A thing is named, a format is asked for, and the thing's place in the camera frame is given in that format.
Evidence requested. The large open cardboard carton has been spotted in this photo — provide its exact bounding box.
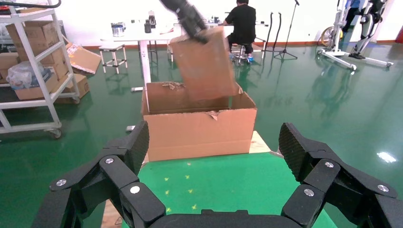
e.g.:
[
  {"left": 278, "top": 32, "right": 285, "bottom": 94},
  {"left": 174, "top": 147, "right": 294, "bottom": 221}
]
[{"left": 142, "top": 82, "right": 257, "bottom": 162}]

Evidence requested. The black curved floor stand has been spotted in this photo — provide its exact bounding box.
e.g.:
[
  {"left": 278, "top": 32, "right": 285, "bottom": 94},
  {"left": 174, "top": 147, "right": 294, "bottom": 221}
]
[{"left": 264, "top": 12, "right": 282, "bottom": 53}]

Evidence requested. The worn cardboard box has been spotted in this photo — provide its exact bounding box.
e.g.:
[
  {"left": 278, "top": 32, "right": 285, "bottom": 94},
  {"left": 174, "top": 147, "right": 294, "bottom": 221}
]
[{"left": 55, "top": 74, "right": 90, "bottom": 105}]

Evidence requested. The white wheeled support stand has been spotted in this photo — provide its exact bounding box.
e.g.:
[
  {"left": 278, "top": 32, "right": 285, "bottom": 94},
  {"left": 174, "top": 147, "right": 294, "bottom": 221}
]
[{"left": 316, "top": 0, "right": 394, "bottom": 71}]

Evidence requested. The small white frame stool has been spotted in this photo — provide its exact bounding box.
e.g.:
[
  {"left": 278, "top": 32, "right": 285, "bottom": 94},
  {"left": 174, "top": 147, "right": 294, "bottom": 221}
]
[{"left": 98, "top": 44, "right": 129, "bottom": 75}]

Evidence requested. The small plain cardboard box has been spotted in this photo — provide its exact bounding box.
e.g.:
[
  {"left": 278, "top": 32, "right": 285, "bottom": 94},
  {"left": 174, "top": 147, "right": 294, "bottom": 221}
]
[{"left": 0, "top": 52, "right": 21, "bottom": 79}]

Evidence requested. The small brown cardboard box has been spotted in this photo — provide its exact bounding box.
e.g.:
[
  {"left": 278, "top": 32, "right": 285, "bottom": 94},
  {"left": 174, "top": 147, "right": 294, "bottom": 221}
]
[{"left": 170, "top": 26, "right": 240, "bottom": 101}]

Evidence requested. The metal swivel stool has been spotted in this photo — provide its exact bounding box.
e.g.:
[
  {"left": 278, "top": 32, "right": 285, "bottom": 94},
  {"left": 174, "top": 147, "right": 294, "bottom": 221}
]
[{"left": 231, "top": 42, "right": 252, "bottom": 66}]

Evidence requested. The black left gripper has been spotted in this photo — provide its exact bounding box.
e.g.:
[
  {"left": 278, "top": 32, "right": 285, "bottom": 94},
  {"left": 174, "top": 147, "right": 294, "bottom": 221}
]
[{"left": 159, "top": 0, "right": 209, "bottom": 44}]

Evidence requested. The white wheeled shelf rack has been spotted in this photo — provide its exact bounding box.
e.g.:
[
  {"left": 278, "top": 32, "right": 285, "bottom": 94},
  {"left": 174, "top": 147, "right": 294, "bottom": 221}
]
[{"left": 0, "top": 4, "right": 79, "bottom": 139}]

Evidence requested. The green table cloth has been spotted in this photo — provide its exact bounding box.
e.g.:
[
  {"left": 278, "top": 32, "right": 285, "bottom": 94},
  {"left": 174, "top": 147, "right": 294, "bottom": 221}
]
[{"left": 121, "top": 152, "right": 339, "bottom": 228}]

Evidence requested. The black tripod stand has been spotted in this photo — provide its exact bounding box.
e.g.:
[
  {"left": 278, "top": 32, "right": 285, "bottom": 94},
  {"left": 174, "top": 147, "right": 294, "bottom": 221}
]
[{"left": 273, "top": 0, "right": 300, "bottom": 60}]

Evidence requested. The hanging humanoid robot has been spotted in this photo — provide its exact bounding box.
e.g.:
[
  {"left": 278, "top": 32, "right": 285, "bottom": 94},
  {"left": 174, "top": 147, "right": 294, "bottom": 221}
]
[{"left": 349, "top": 0, "right": 386, "bottom": 60}]

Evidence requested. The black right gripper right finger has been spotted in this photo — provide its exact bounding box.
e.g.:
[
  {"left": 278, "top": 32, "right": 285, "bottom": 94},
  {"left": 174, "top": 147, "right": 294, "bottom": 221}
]
[{"left": 278, "top": 123, "right": 403, "bottom": 228}]

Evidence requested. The thick black hose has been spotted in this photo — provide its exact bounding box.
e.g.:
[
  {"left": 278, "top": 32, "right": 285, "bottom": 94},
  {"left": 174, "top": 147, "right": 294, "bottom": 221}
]
[{"left": 0, "top": 0, "right": 62, "bottom": 10}]

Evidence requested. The printed flattened cardboard sheet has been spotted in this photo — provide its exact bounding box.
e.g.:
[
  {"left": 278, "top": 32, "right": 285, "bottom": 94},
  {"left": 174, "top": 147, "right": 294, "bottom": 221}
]
[{"left": 66, "top": 42, "right": 102, "bottom": 76}]

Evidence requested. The shiny metal can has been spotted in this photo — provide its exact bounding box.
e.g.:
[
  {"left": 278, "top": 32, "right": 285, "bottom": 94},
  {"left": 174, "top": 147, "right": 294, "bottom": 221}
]
[{"left": 112, "top": 22, "right": 126, "bottom": 38}]

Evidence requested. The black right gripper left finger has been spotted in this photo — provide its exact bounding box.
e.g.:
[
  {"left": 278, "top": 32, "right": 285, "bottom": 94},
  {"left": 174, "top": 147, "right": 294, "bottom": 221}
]
[{"left": 31, "top": 121, "right": 166, "bottom": 228}]

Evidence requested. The white office table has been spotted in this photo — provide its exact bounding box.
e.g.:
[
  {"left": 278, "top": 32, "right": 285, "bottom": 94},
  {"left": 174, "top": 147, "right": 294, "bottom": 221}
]
[{"left": 100, "top": 20, "right": 268, "bottom": 94}]

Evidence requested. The flat wide cardboard box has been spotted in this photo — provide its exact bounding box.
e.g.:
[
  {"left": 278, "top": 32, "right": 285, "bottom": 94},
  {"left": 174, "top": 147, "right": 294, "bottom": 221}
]
[{"left": 14, "top": 72, "right": 60, "bottom": 101}]

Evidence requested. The seated person in black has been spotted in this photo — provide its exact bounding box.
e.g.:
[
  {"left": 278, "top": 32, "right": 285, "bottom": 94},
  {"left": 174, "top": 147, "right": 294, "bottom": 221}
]
[{"left": 222, "top": 0, "right": 257, "bottom": 62}]

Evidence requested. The clear plastic bag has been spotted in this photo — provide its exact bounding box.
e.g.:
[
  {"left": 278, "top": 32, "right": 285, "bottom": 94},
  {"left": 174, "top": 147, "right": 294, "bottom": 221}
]
[{"left": 6, "top": 61, "right": 53, "bottom": 90}]

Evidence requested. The taped cardboard box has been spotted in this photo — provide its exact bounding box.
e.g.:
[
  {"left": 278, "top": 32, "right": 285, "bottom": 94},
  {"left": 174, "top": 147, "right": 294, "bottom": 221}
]
[{"left": 6, "top": 20, "right": 60, "bottom": 64}]

